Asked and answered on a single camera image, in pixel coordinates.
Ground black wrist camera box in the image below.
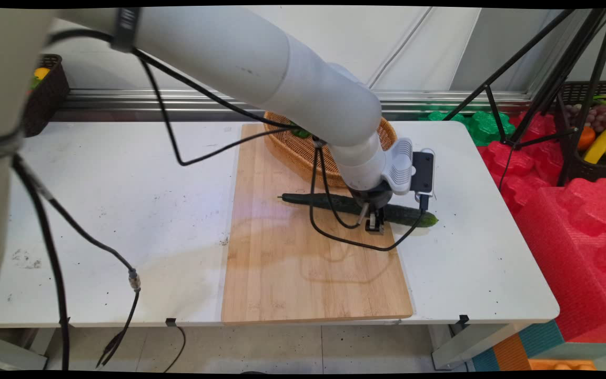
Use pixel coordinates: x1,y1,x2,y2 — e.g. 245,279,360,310
410,151,436,212

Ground purple toy grapes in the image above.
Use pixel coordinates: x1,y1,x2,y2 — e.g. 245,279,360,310
587,104,606,133

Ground black camera cable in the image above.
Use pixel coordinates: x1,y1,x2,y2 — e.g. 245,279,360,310
45,29,436,252

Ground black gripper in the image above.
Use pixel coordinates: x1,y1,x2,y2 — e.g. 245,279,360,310
347,178,395,235

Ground bamboo cutting board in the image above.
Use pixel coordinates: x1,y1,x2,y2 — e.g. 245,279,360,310
221,123,414,324

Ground orange toy fruit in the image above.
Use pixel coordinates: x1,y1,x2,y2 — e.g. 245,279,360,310
577,126,597,153

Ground black tripod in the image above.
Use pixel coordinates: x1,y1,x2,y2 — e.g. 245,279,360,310
442,8,606,191

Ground white ribbed camera mount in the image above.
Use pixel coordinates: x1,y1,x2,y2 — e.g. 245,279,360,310
383,137,415,196

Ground white table leg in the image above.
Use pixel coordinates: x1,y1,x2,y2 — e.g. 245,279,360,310
431,322,526,370

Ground dark brown woven basket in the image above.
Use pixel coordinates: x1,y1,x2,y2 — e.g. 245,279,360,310
23,53,71,138

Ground wide grey arm strap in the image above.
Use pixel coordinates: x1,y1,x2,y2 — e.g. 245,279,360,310
0,125,26,163

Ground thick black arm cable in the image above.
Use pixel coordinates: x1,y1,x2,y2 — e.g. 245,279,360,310
11,154,142,370

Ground large red foam mat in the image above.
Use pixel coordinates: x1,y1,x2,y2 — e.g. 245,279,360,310
513,177,606,344

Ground small red foam mat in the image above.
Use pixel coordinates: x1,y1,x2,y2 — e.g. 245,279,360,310
477,111,565,212

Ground aluminium wall rail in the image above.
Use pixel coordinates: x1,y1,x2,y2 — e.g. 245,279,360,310
53,88,541,123

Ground green foam mat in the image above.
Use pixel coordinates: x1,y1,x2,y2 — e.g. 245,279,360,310
419,109,517,147

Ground teal and orange foam mat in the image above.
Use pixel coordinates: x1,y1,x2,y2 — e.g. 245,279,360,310
470,320,606,372

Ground narrow dark arm strap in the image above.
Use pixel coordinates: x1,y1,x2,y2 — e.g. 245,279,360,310
113,7,143,53

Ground black plastic fruit basket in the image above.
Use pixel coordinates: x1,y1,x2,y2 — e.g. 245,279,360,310
554,80,606,186

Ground long dark green cucumber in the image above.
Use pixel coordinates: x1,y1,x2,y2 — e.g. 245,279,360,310
277,192,439,228

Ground woven wicker basket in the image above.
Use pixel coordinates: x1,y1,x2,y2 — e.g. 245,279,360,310
263,110,398,190

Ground thin black hanging cable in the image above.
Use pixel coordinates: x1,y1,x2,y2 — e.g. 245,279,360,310
162,321,186,373

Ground yellow toy banana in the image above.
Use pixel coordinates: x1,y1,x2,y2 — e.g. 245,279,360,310
583,123,606,164

